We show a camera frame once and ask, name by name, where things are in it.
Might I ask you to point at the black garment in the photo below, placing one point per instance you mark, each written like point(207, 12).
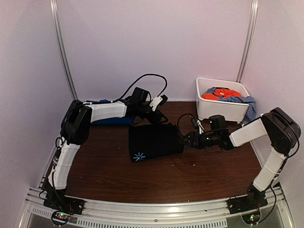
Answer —
point(149, 141)

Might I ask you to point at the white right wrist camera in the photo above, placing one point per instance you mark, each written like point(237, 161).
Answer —
point(196, 123)

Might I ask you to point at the white laundry basket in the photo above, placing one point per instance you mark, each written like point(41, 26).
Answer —
point(234, 112)

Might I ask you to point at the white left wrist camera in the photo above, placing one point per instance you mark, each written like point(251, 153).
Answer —
point(158, 101)

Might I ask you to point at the blue checked shirt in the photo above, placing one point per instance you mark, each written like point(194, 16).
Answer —
point(251, 112)

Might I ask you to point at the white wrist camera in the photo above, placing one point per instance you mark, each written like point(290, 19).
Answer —
point(196, 123)
point(158, 101)

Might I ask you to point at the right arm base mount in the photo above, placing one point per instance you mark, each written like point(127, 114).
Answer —
point(249, 209)

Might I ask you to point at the blue pleated skirt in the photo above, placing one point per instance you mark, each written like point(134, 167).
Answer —
point(111, 121)

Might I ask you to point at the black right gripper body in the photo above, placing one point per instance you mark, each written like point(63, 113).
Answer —
point(213, 141)

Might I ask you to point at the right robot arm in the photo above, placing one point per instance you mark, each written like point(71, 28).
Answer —
point(276, 128)

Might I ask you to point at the right aluminium frame post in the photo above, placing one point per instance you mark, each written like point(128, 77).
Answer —
point(249, 39)

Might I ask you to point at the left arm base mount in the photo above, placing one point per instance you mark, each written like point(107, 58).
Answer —
point(65, 209)

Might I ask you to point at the front aluminium rail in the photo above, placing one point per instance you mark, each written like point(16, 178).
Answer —
point(103, 214)

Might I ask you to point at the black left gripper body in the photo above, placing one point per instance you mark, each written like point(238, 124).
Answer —
point(152, 120)

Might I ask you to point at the left aluminium frame post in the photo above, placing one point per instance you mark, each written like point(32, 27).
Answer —
point(61, 48)

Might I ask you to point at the orange garment in basket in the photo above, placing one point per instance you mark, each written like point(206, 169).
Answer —
point(216, 94)

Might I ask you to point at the aluminium frame post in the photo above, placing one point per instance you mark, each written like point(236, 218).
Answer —
point(61, 48)
point(249, 39)

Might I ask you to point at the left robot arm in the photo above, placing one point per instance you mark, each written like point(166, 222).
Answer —
point(75, 129)

